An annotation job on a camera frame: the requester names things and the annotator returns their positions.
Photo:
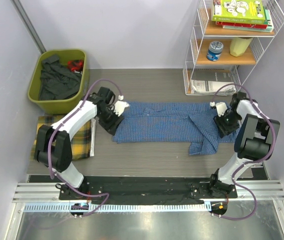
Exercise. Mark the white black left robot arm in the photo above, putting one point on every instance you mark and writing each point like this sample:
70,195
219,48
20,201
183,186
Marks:
53,144

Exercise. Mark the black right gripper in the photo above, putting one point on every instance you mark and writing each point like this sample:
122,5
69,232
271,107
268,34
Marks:
223,129

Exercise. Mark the red black garment in bin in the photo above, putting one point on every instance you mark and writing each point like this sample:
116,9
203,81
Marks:
75,65

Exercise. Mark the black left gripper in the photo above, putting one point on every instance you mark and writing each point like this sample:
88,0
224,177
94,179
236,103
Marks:
111,127

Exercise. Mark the white wire shelf rack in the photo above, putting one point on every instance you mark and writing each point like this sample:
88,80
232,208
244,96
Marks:
227,40

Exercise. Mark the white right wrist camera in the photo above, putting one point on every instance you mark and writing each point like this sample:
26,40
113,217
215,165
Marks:
221,107

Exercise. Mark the blue white round tin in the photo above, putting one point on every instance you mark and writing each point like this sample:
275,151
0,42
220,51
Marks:
214,51

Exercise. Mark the blue checked long sleeve shirt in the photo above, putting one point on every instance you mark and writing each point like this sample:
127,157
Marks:
177,122

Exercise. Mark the dark grey shirt in bin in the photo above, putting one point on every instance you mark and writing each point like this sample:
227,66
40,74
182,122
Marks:
57,81

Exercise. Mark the aluminium extrusion rail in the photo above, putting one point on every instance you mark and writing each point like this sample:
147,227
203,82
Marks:
47,191

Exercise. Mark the red book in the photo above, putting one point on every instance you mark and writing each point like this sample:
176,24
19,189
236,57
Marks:
242,25

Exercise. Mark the white folded paper booklet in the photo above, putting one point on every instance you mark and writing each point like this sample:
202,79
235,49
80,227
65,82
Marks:
210,87

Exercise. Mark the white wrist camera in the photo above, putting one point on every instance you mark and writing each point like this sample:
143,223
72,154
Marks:
221,107
120,105

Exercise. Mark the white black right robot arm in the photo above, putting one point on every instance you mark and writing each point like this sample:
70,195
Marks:
254,143

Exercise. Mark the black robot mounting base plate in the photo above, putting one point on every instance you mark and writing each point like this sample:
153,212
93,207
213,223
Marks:
156,190

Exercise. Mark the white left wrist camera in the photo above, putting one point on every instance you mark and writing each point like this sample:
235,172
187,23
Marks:
120,105

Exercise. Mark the folded yellow plaid shirt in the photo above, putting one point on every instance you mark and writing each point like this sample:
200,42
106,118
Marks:
82,143

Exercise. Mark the pale yellow faceted vase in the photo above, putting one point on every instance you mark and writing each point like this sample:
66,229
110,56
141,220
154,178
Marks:
239,45

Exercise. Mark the olive green plastic bin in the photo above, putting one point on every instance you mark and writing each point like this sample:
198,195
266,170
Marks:
54,107

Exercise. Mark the white slotted cable duct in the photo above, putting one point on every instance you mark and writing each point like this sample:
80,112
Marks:
72,207

